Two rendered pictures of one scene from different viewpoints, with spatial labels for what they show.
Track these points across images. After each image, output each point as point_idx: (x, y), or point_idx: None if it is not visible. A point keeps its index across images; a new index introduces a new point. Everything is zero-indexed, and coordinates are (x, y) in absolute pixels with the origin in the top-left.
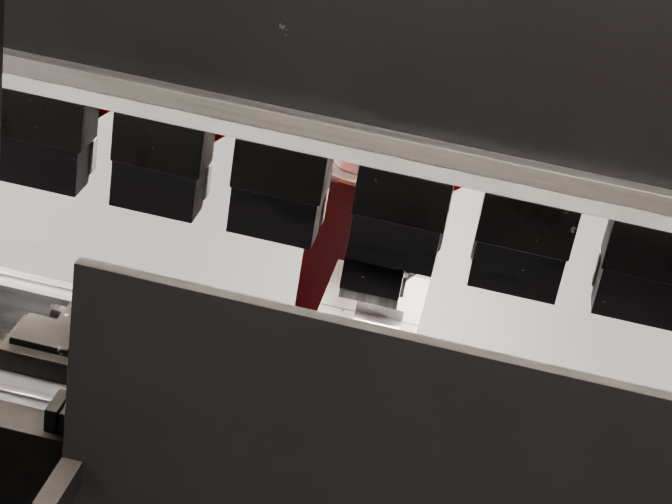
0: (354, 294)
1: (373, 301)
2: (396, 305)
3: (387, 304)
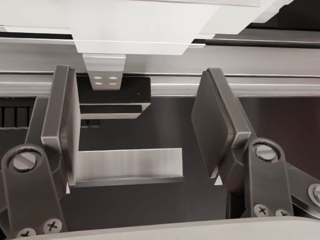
0: (77, 167)
1: (125, 158)
2: (179, 159)
3: (159, 157)
